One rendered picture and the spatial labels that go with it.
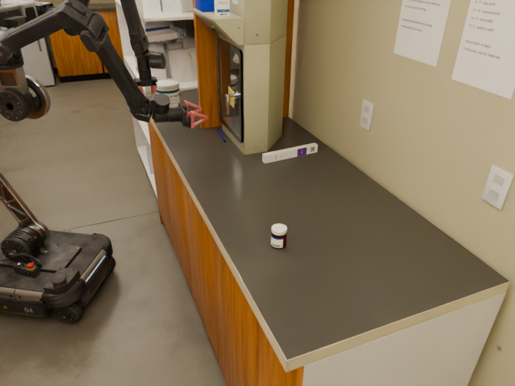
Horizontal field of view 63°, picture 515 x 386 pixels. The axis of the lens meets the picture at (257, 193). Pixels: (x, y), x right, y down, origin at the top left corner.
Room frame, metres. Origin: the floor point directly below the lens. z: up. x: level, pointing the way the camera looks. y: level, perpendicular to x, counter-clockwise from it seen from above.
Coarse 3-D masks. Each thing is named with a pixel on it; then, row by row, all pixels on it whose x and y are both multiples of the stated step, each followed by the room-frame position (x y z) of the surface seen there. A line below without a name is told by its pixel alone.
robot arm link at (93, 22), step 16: (48, 16) 1.41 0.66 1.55; (64, 16) 1.38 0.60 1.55; (80, 16) 1.40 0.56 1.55; (96, 16) 1.44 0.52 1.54; (16, 32) 1.46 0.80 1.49; (32, 32) 1.45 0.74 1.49; (48, 32) 1.44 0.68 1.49; (80, 32) 1.40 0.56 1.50; (96, 32) 1.40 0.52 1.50; (0, 48) 1.47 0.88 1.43; (16, 48) 1.49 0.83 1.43
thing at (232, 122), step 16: (224, 48) 1.89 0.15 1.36; (224, 64) 1.90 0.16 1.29; (240, 64) 1.70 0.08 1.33; (224, 80) 1.90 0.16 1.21; (240, 80) 1.71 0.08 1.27; (224, 96) 1.91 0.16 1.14; (240, 96) 1.71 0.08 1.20; (224, 112) 1.91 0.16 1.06; (240, 112) 1.71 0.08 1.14; (240, 128) 1.71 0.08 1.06
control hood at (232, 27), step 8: (200, 16) 1.88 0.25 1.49; (208, 16) 1.73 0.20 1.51; (216, 16) 1.72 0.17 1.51; (224, 16) 1.72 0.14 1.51; (232, 16) 1.73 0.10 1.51; (216, 24) 1.67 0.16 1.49; (224, 24) 1.67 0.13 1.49; (232, 24) 1.68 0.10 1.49; (240, 24) 1.69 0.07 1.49; (224, 32) 1.69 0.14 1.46; (232, 32) 1.68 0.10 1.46; (240, 32) 1.69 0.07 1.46; (232, 40) 1.68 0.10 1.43; (240, 40) 1.69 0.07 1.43
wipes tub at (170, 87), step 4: (160, 80) 2.33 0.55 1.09; (164, 80) 2.33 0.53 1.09; (168, 80) 2.33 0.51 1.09; (172, 80) 2.33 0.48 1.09; (176, 80) 2.34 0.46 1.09; (160, 84) 2.26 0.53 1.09; (164, 84) 2.26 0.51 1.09; (168, 84) 2.26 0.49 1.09; (172, 84) 2.26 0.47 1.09; (176, 84) 2.27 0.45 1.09; (156, 88) 2.26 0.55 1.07; (160, 88) 2.24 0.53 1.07; (164, 88) 2.23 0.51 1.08; (168, 88) 2.24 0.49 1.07; (172, 88) 2.25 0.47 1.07; (176, 88) 2.27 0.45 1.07; (156, 92) 2.26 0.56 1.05; (160, 92) 2.24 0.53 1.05; (164, 92) 2.23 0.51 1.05; (168, 92) 2.24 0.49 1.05; (172, 92) 2.25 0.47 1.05; (176, 92) 2.27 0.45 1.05; (172, 96) 2.24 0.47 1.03; (176, 96) 2.26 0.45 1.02; (172, 100) 2.24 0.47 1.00; (176, 100) 2.26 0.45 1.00; (172, 104) 2.24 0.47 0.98; (176, 104) 2.26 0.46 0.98
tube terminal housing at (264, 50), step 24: (240, 0) 1.74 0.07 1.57; (264, 0) 1.73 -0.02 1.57; (264, 24) 1.73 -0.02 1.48; (240, 48) 1.74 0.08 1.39; (264, 48) 1.73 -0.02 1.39; (264, 72) 1.73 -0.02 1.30; (264, 96) 1.73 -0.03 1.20; (264, 120) 1.74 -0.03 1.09; (240, 144) 1.75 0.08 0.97; (264, 144) 1.74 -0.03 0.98
